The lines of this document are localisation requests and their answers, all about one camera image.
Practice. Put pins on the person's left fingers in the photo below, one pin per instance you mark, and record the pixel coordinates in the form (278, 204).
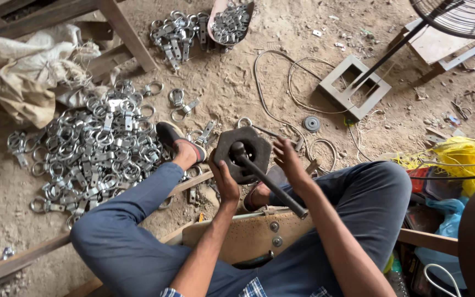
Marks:
(217, 163)

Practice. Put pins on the black hexagonal metal block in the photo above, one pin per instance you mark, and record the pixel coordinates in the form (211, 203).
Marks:
(258, 150)

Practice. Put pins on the person's right fingers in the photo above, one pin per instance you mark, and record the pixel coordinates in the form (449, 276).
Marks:
(283, 150)

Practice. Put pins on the wooden stool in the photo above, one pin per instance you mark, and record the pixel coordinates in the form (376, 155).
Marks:
(427, 45)

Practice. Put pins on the person's left shoe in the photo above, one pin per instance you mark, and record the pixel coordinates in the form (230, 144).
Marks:
(169, 134)

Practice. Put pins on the person's right shoe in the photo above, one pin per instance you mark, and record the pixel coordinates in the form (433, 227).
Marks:
(250, 202)

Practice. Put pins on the wooden bench seat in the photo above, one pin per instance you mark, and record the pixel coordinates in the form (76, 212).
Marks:
(237, 239)

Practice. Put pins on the clamp parts inside scoop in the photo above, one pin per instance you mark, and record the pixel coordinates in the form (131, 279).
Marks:
(231, 22)

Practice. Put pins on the wooden bench beam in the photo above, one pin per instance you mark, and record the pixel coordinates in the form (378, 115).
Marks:
(427, 241)

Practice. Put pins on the person's right leg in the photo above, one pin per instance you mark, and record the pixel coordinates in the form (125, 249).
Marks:
(365, 198)

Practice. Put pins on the person's left leg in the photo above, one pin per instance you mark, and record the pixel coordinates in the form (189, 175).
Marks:
(130, 231)

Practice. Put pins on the black pedestal fan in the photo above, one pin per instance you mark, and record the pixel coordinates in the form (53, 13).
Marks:
(336, 93)

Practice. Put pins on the green plastic bottle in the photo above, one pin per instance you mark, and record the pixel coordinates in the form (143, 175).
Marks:
(396, 276)

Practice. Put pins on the person's shoe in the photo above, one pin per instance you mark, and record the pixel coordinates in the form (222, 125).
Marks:
(169, 134)
(250, 202)

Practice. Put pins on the pink scoop tray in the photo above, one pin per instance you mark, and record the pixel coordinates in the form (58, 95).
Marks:
(217, 12)

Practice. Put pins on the person's left hand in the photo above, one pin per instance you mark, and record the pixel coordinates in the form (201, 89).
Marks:
(226, 185)

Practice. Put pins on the wooden table frame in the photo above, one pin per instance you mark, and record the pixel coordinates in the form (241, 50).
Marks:
(126, 33)

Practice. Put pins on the long wooden floor plank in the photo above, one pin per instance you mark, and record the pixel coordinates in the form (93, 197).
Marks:
(15, 262)

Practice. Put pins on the beige woven sack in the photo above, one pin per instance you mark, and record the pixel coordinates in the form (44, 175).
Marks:
(19, 70)

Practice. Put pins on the yellow plastic twine bundle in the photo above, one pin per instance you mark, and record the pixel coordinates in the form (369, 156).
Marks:
(468, 156)

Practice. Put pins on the person's plaid shirt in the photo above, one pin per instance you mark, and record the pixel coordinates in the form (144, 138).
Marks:
(254, 288)

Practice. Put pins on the person's leg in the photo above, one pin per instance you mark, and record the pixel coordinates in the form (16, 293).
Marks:
(365, 198)
(130, 231)

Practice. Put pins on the blue plastic bag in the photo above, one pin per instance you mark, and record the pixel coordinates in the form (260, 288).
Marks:
(447, 214)

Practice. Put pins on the black metal lever rod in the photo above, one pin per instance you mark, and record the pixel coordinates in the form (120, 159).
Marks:
(271, 186)

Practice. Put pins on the person's right hand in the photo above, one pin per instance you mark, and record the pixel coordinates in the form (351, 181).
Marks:
(295, 171)

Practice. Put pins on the grey grinding disc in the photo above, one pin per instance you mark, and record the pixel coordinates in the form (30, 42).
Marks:
(312, 123)

